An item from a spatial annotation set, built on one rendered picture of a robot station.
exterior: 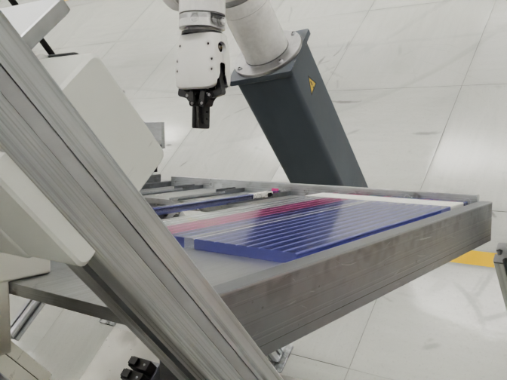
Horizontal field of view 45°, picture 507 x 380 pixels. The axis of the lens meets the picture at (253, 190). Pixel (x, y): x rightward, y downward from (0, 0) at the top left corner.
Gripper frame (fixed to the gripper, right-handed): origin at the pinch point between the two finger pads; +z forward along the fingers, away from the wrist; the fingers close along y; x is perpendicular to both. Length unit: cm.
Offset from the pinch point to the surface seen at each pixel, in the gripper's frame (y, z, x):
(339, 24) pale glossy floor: 73, -54, -184
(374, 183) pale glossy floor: 17, 18, -111
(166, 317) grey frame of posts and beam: -53, 14, 63
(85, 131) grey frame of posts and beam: -53, 4, 69
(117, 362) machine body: 14, 47, 7
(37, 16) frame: -48, -2, 67
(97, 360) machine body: 19, 48, 8
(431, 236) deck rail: -49, 15, 13
